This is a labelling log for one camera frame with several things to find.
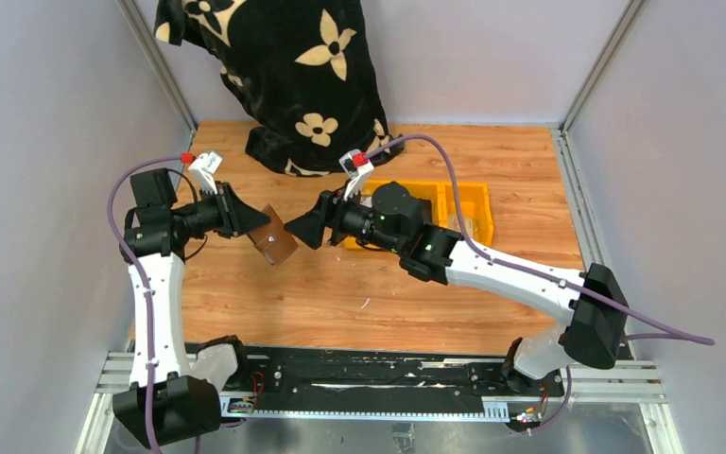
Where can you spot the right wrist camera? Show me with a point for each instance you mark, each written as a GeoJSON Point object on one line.
{"type": "Point", "coordinates": [358, 169]}

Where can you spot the middle yellow bin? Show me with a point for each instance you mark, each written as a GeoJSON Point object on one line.
{"type": "Point", "coordinates": [433, 199]}

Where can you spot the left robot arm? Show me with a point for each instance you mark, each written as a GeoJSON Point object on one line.
{"type": "Point", "coordinates": [172, 398]}

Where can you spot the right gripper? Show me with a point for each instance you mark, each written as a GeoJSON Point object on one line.
{"type": "Point", "coordinates": [310, 228]}

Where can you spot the right yellow bin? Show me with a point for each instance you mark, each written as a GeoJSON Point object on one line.
{"type": "Point", "coordinates": [476, 210]}

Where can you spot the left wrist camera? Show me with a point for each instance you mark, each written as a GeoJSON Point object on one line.
{"type": "Point", "coordinates": [203, 170]}

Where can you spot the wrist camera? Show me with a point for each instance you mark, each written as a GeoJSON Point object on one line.
{"type": "Point", "coordinates": [203, 170]}
{"type": "Point", "coordinates": [358, 169]}

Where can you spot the black floral blanket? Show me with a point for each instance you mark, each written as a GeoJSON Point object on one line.
{"type": "Point", "coordinates": [301, 69]}

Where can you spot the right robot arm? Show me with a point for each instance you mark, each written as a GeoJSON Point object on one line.
{"type": "Point", "coordinates": [588, 307]}

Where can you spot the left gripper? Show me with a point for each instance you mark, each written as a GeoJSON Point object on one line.
{"type": "Point", "coordinates": [236, 218]}

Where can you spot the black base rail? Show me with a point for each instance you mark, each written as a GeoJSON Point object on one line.
{"type": "Point", "coordinates": [309, 383]}

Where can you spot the brown leather card holder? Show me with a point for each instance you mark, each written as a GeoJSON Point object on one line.
{"type": "Point", "coordinates": [272, 241]}

